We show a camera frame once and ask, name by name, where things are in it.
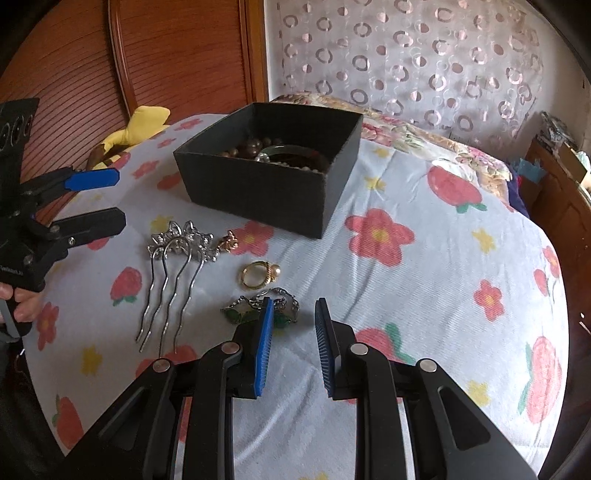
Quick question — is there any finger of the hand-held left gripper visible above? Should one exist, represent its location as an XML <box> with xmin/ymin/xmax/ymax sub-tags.
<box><xmin>28</xmin><ymin>208</ymin><xmax>127</xmax><ymax>252</ymax></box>
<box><xmin>21</xmin><ymin>167</ymin><xmax>121</xmax><ymax>195</ymax></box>

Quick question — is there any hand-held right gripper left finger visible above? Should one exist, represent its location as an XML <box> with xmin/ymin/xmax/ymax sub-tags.
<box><xmin>62</xmin><ymin>295</ymin><xmax>275</xmax><ymax>480</ymax></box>

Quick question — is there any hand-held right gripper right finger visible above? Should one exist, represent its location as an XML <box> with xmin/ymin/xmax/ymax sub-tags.
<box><xmin>314</xmin><ymin>298</ymin><xmax>541</xmax><ymax>480</ymax></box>

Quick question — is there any silver green stone bracelet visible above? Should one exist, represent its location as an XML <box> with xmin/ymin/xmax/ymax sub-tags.
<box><xmin>221</xmin><ymin>287</ymin><xmax>301</xmax><ymax>328</ymax></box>

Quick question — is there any gold pearl ring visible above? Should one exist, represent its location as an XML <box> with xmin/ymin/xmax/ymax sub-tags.
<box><xmin>238</xmin><ymin>261</ymin><xmax>284</xmax><ymax>291</ymax></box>

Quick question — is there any silver hair comb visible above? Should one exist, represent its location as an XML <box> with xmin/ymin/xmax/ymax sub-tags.
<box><xmin>135</xmin><ymin>220</ymin><xmax>218</xmax><ymax>354</ymax></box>

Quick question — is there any gold brooch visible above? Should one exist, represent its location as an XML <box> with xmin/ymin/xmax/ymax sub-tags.
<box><xmin>217</xmin><ymin>229</ymin><xmax>240</xmax><ymax>254</ymax></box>

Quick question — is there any black storage box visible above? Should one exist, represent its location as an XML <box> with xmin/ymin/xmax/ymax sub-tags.
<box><xmin>173</xmin><ymin>102</ymin><xmax>364</xmax><ymax>240</ymax></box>

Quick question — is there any brown wooden bead bracelet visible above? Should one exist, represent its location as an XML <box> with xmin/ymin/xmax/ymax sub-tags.
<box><xmin>219</xmin><ymin>136</ymin><xmax>287</xmax><ymax>160</ymax></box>

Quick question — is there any white pearl necklace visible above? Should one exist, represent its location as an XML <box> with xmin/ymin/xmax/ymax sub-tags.
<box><xmin>254</xmin><ymin>152</ymin><xmax>315</xmax><ymax>171</ymax></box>

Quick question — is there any green jade bangle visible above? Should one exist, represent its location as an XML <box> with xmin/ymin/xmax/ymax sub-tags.
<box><xmin>256</xmin><ymin>144</ymin><xmax>331</xmax><ymax>174</ymax></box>

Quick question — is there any person's left hand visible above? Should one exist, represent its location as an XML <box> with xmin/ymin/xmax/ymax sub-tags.
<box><xmin>0</xmin><ymin>281</ymin><xmax>44</xmax><ymax>324</ymax></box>

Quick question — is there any yellow plush toy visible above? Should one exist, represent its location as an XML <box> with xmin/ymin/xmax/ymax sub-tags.
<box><xmin>102</xmin><ymin>105</ymin><xmax>171</xmax><ymax>153</ymax></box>

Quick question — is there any wooden wardrobe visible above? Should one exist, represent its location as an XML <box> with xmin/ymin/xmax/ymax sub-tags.
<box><xmin>0</xmin><ymin>0</ymin><xmax>271</xmax><ymax>232</ymax></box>

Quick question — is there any floral quilt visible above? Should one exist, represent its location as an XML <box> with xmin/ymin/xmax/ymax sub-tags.
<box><xmin>270</xmin><ymin>93</ymin><xmax>513</xmax><ymax>183</ymax></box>

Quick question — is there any navy blue blanket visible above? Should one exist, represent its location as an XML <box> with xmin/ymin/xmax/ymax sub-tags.
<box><xmin>505</xmin><ymin>178</ymin><xmax>532</xmax><ymax>213</ymax></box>

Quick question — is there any blue paper item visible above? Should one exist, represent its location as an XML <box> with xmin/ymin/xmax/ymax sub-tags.
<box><xmin>510</xmin><ymin>157</ymin><xmax>543</xmax><ymax>183</ymax></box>

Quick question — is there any wooden cabinet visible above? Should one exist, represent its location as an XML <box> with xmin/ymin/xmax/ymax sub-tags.
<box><xmin>522</xmin><ymin>138</ymin><xmax>591</xmax><ymax>259</ymax></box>

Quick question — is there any circle pattern curtain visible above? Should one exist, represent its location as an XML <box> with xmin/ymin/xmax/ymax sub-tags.
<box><xmin>265</xmin><ymin>0</ymin><xmax>548</xmax><ymax>139</ymax></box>

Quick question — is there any cardboard box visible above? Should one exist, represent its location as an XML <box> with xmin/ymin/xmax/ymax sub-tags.
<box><xmin>561</xmin><ymin>141</ymin><xmax>591</xmax><ymax>185</ymax></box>

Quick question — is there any stack of folded cloths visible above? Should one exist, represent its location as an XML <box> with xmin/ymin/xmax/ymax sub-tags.
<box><xmin>538</xmin><ymin>111</ymin><xmax>573</xmax><ymax>144</ymax></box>

